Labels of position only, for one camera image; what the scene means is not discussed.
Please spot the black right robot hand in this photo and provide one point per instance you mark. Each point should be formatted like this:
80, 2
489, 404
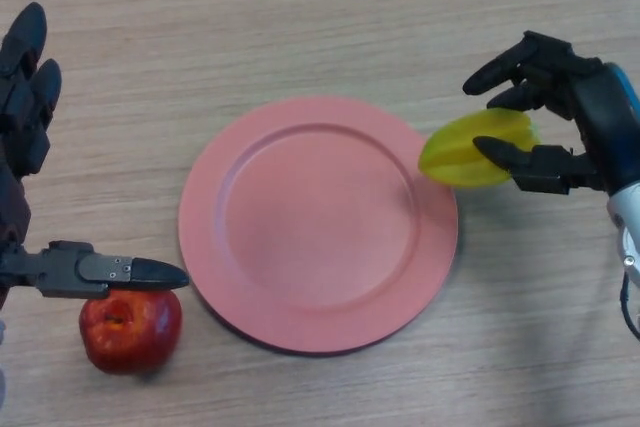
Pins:
605, 117

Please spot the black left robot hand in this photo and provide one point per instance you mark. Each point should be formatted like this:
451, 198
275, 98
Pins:
20, 117

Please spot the yellow starfruit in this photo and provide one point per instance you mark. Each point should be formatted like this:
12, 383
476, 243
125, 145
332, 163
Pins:
460, 152

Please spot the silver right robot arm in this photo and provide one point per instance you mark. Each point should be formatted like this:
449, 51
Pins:
629, 227

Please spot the pink round plate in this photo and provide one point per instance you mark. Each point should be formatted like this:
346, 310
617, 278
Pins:
310, 237

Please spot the red apple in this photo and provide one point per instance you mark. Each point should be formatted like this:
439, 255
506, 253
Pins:
130, 337

